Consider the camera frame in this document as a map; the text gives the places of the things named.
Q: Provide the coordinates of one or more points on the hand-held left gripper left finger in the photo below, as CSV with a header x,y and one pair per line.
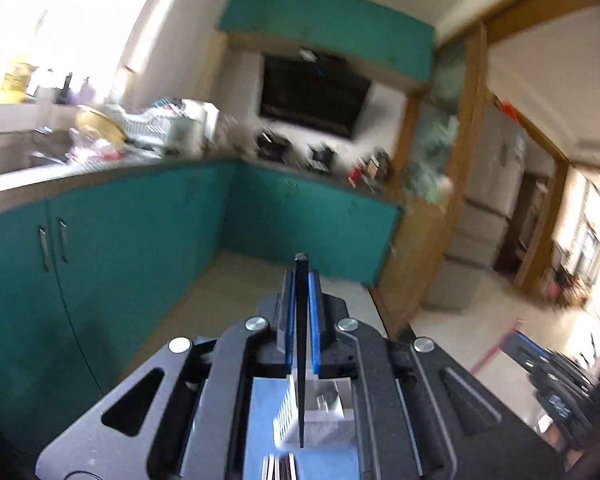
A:
x,y
290,320

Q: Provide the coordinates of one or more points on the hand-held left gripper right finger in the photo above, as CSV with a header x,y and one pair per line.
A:
x,y
316,325

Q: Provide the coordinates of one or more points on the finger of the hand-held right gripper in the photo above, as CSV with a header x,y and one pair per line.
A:
x,y
522,347

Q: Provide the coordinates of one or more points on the dark chopstick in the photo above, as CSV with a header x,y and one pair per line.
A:
x,y
302,310

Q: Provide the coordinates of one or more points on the silver refrigerator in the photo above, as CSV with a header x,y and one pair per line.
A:
x,y
485,200

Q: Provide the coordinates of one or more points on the red bottle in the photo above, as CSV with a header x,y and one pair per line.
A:
x,y
354,176

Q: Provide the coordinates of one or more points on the black cooking pot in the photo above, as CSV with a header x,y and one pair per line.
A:
x,y
321,157

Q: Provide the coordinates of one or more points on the black wok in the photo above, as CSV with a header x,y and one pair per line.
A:
x,y
272,146

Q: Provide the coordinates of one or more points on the glass sliding door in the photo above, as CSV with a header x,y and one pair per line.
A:
x,y
430,160

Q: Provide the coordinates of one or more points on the black range hood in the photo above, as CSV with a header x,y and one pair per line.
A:
x,y
312,95

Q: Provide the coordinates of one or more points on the white dish rack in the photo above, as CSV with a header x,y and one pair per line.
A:
x,y
155,127

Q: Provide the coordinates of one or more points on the yellow plastic colander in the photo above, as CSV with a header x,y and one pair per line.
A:
x,y
100,125

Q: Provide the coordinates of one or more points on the steel countertop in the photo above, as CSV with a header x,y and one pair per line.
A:
x,y
55,180

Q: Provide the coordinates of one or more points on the yellow oil bottle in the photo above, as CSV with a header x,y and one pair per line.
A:
x,y
16,80

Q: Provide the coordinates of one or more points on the window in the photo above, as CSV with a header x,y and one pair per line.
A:
x,y
50,20

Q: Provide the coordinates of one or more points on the wooden doorway frame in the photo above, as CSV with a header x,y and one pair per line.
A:
x,y
545,150

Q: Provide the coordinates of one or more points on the teal wall cabinet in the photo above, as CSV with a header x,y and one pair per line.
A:
x,y
330,25

